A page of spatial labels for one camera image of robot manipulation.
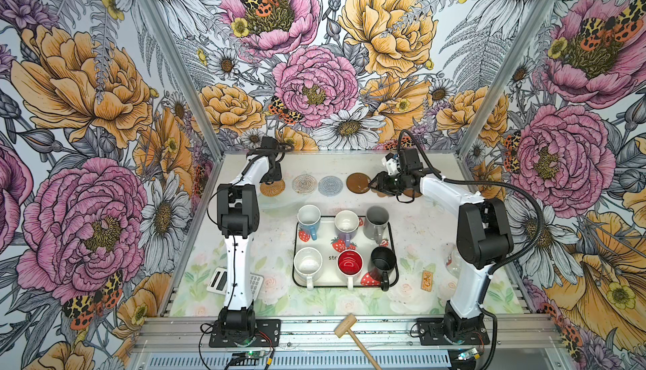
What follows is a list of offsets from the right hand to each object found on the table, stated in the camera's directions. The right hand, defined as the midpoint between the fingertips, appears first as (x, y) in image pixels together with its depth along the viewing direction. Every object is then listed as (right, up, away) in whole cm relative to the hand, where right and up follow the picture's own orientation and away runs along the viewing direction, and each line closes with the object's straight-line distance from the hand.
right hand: (373, 192), depth 94 cm
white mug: (-24, -24, -8) cm, 34 cm away
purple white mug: (-10, -12, +1) cm, 15 cm away
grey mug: (+1, -9, -4) cm, 10 cm away
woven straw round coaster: (-40, 0, +14) cm, 42 cm away
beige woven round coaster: (-27, +3, +16) cm, 32 cm away
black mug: (+2, -22, -9) cm, 24 cm away
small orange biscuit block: (+16, -28, -11) cm, 34 cm away
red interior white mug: (-9, -23, -8) cm, 26 cm away
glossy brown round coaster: (-4, +3, +16) cm, 17 cm away
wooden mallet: (-11, -37, -20) cm, 43 cm away
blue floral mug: (-24, -9, -2) cm, 25 cm away
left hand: (-41, +3, +12) cm, 43 cm away
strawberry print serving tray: (-12, -20, -3) cm, 24 cm away
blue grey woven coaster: (-16, +2, +14) cm, 22 cm away
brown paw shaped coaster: (+5, -2, +11) cm, 13 cm away
